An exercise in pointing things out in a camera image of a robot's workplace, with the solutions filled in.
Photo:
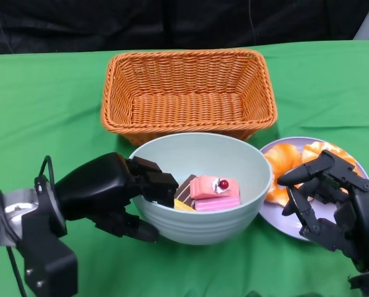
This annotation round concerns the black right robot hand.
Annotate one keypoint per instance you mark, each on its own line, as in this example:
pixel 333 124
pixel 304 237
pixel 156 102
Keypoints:
pixel 351 201

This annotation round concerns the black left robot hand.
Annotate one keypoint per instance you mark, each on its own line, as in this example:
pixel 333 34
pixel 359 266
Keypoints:
pixel 104 185

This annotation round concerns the pale green bowl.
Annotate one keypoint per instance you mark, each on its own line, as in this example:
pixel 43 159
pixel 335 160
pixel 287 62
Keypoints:
pixel 209 219

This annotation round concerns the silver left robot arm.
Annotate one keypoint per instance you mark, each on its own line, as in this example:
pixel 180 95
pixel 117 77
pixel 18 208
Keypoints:
pixel 14 210

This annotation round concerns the lavender plate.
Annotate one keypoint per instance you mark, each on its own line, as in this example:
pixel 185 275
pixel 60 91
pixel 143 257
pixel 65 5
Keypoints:
pixel 277 216

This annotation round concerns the yellow cake slice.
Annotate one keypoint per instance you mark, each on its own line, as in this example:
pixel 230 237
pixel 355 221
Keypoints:
pixel 183 205

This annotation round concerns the brown chocolate cake slice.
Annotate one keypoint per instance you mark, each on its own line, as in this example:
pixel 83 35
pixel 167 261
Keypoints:
pixel 186 190

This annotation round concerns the salmon cake slice with cherry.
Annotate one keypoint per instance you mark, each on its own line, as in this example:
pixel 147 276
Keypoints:
pixel 206 187

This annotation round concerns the pink layered cake slice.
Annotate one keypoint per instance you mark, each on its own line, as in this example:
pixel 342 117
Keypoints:
pixel 218 204

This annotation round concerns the orange wicker basket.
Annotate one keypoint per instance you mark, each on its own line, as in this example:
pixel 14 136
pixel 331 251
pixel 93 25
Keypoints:
pixel 187 102

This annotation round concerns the green tablecloth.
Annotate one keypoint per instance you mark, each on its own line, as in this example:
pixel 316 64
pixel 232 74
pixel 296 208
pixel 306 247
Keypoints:
pixel 63 108

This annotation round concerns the black backdrop cloth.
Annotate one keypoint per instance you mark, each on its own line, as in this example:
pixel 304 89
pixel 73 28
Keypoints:
pixel 110 24

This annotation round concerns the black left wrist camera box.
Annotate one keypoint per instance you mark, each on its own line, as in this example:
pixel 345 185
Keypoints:
pixel 48 256

